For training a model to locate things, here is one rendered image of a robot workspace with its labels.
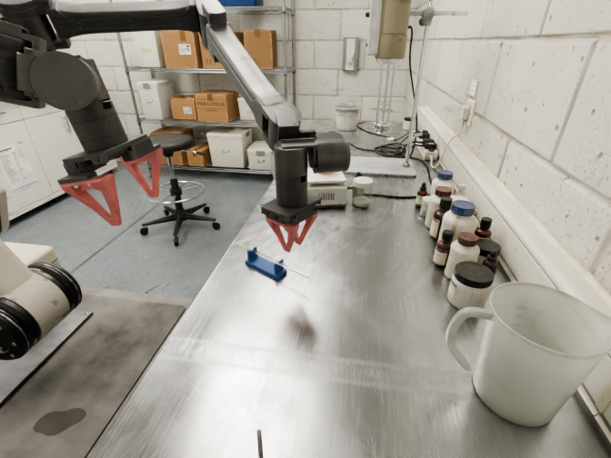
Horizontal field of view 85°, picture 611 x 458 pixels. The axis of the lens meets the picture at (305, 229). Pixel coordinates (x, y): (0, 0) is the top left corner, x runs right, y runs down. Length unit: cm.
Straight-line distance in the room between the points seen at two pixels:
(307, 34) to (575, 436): 320
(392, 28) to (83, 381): 140
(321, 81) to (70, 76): 303
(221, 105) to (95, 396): 255
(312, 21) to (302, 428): 318
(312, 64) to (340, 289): 286
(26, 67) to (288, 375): 49
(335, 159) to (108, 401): 86
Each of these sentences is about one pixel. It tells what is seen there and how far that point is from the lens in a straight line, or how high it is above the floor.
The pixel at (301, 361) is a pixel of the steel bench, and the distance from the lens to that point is 57.
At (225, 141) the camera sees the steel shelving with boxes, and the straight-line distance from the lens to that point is 329.
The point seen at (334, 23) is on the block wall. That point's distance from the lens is 337.
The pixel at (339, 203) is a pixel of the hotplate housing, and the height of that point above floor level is 77.
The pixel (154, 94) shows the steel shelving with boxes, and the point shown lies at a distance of 346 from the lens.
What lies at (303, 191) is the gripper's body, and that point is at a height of 96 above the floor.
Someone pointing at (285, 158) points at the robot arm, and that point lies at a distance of 56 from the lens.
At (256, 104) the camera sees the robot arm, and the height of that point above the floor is 109.
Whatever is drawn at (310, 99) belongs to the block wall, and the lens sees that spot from 342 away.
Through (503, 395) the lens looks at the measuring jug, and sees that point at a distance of 55.
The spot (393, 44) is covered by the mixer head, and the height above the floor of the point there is 118.
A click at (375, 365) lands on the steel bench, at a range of 58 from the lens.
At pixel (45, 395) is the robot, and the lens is 122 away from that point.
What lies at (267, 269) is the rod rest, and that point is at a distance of 74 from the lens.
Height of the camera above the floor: 119
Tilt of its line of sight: 29 degrees down
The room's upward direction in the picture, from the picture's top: straight up
